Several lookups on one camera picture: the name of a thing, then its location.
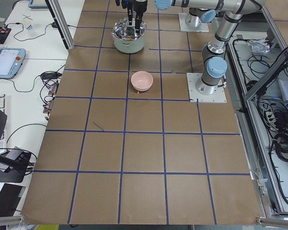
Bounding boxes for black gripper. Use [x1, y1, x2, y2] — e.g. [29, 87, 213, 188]
[133, 0, 147, 14]
[127, 7, 143, 33]

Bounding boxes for glass pot lid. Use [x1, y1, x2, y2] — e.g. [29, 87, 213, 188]
[112, 18, 146, 41]

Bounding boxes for pink bowl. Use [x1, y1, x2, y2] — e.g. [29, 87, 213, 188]
[131, 71, 154, 92]

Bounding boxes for blue teach pendant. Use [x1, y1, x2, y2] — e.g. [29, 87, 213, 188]
[0, 47, 26, 79]
[28, 0, 48, 9]

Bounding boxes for black power adapter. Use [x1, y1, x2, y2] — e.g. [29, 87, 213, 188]
[40, 71, 62, 80]

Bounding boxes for paper cup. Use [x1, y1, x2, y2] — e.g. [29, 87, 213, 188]
[23, 18, 34, 33]

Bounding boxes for aluminium diagonal strut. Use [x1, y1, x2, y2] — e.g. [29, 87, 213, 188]
[244, 47, 288, 102]

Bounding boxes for black tripod base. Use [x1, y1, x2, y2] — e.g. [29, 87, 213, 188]
[0, 147, 34, 183]

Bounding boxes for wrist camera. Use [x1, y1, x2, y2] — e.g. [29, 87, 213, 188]
[115, 0, 133, 9]

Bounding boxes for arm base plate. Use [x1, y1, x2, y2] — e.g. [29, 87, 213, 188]
[187, 73, 227, 104]
[179, 13, 209, 33]

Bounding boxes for aluminium frame post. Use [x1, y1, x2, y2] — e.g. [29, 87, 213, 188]
[45, 0, 74, 50]

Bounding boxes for coiled black cable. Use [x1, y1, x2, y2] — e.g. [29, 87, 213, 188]
[268, 131, 288, 166]

